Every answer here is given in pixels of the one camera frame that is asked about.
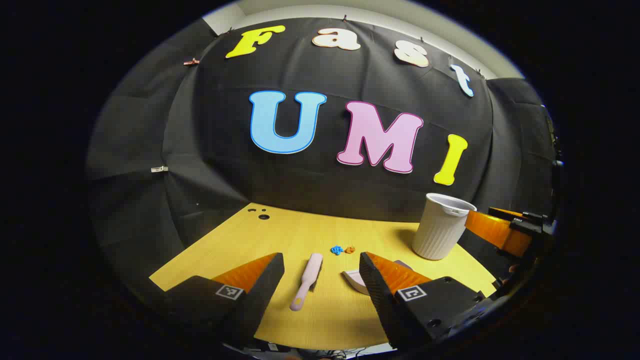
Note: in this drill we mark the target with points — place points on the small pink broom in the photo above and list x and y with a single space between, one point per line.
311 272

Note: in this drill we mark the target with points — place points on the black backdrop cloth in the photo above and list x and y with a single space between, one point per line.
300 175

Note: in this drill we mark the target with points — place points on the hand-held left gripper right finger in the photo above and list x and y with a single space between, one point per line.
377 295

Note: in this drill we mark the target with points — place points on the white ribbed garbage bin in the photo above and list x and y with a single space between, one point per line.
440 230

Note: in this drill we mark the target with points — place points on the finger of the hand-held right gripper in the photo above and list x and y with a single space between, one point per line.
495 232
502 213

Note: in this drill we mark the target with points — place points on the small silver clip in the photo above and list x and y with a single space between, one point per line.
159 169

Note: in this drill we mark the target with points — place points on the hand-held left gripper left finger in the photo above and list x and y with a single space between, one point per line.
265 290

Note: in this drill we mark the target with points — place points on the small pink clip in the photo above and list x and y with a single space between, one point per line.
191 62

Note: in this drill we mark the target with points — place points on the pink dustpan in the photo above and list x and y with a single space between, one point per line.
352 278

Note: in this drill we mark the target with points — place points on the blue paper trash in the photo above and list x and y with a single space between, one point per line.
337 250

